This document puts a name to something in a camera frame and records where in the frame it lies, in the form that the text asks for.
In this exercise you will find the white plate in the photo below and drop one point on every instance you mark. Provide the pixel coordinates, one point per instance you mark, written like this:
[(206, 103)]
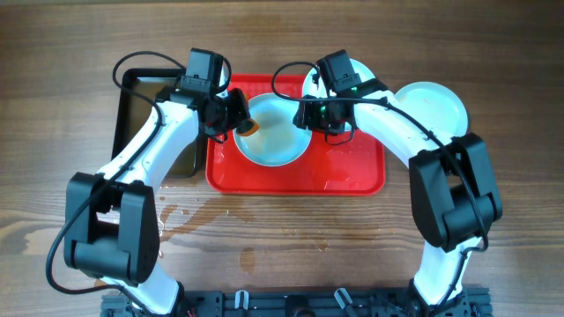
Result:
[(365, 70), (435, 106), (277, 142)]

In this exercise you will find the red plastic tray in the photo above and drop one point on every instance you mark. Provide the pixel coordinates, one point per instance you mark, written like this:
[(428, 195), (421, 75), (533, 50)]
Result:
[(345, 165)]

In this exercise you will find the black water tray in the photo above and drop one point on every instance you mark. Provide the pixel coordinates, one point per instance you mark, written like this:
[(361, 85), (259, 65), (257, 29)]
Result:
[(133, 113)]

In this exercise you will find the orange green sponge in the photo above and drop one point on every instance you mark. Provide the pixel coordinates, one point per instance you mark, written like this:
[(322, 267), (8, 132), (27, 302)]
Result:
[(247, 128)]

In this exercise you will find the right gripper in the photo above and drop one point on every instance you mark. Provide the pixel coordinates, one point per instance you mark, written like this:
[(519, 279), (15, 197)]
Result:
[(307, 118)]

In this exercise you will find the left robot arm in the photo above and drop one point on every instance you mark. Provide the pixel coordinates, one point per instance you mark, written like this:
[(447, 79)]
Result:
[(111, 230)]

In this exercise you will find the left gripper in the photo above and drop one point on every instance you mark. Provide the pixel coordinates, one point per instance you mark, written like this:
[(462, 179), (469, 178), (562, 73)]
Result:
[(239, 113)]

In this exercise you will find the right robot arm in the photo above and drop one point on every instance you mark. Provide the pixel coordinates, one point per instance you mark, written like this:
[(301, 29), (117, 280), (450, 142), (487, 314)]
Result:
[(454, 195)]

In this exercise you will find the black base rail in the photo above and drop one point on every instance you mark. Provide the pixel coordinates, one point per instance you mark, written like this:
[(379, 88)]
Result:
[(377, 302)]

